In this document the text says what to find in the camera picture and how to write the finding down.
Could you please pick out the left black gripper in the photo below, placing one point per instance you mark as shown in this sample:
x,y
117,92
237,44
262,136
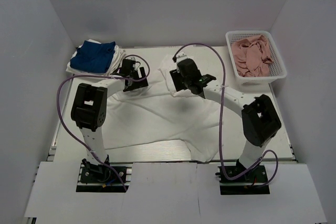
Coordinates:
x,y
138,84

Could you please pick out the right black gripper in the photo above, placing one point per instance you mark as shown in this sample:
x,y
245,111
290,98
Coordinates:
x,y
176,76

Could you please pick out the white t-shirt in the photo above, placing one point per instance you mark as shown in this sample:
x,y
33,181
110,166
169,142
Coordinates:
x,y
160,114
116,62

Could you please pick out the blue t-shirt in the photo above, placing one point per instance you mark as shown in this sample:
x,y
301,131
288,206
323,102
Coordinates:
x,y
93,57

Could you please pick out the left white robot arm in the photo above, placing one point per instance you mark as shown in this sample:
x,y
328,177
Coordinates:
x,y
89,109

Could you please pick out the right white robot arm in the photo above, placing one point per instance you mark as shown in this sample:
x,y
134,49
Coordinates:
x,y
259,117

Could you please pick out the folded white t-shirt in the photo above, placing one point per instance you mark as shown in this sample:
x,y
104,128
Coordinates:
x,y
116,62

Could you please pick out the pink t-shirt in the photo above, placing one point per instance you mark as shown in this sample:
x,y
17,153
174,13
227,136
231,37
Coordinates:
x,y
252,56

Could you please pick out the white plastic basket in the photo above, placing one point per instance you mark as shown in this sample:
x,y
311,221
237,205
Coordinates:
x,y
277,68

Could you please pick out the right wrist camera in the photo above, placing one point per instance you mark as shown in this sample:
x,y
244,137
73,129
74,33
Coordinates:
x,y
181,57

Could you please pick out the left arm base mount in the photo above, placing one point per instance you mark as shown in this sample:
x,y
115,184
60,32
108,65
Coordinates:
x,y
100,179

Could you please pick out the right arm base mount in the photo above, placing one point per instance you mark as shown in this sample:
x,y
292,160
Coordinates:
x,y
249,184

